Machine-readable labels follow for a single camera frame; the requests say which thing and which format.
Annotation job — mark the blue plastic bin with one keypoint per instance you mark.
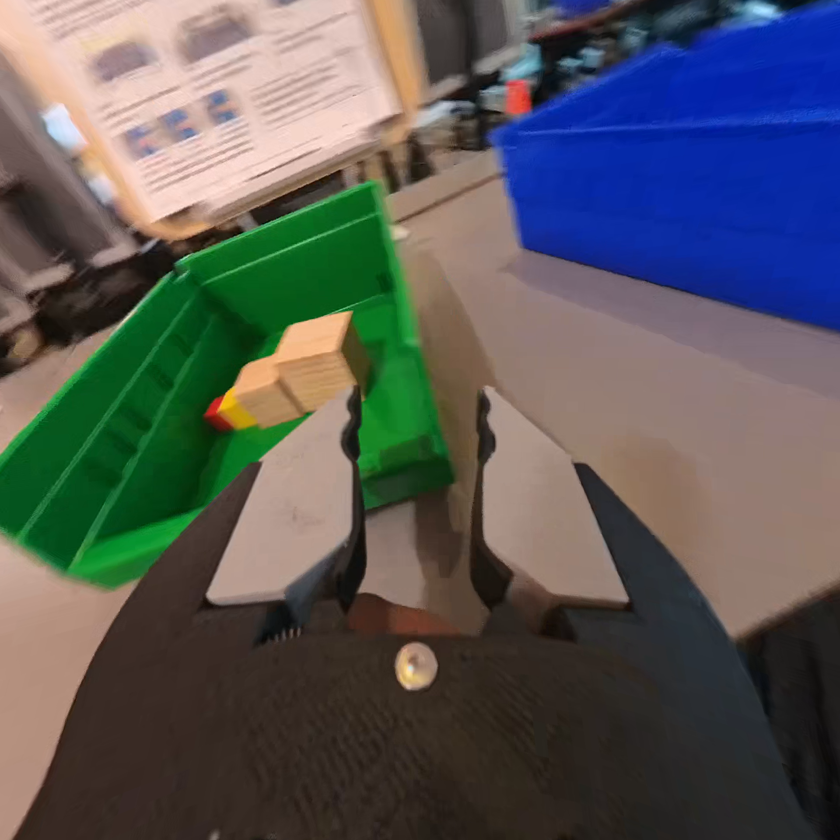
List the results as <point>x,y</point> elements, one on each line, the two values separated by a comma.
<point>689,184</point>

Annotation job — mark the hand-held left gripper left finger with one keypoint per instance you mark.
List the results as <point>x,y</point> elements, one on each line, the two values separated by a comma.
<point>289,518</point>

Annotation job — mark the person's dark clothing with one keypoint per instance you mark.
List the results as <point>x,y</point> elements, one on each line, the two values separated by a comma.
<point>800,722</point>

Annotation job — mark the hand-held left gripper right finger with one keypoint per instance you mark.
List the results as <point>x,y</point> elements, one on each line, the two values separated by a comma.
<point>544,525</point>

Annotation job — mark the large wooden cube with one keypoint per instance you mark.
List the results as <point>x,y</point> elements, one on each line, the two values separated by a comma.
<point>321,367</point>

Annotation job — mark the grey panel rack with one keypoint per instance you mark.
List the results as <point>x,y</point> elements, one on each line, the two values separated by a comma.
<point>39,216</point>

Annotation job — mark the medium wooden cube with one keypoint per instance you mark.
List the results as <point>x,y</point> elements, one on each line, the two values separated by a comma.
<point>266,397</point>

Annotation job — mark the wooden stand board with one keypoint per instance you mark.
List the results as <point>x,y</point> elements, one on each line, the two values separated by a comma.
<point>400,52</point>

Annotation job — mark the small red cube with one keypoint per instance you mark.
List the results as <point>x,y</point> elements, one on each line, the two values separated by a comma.
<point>215,417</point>

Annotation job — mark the yellow cube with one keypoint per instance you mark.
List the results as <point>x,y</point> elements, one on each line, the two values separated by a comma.
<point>236,413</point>

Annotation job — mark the green plastic bin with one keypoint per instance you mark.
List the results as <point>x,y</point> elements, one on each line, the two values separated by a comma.
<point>131,459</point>

